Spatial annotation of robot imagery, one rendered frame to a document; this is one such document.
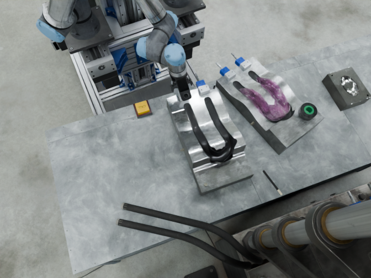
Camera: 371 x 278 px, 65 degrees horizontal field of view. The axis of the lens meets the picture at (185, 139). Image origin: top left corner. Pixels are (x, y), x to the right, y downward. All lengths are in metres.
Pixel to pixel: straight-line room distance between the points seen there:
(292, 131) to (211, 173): 0.43
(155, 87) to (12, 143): 1.20
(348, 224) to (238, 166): 0.84
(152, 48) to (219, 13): 2.00
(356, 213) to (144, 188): 1.00
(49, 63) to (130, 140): 1.60
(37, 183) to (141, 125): 1.18
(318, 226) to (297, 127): 0.86
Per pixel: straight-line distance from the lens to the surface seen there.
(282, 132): 1.45
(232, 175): 1.37
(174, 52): 1.11
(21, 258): 2.41
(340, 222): 0.64
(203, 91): 1.46
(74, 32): 1.55
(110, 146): 1.49
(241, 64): 1.63
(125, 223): 1.35
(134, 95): 2.29
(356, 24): 3.46
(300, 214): 1.50
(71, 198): 1.47
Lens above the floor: 2.16
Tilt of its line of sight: 68 degrees down
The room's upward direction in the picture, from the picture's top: 4 degrees clockwise
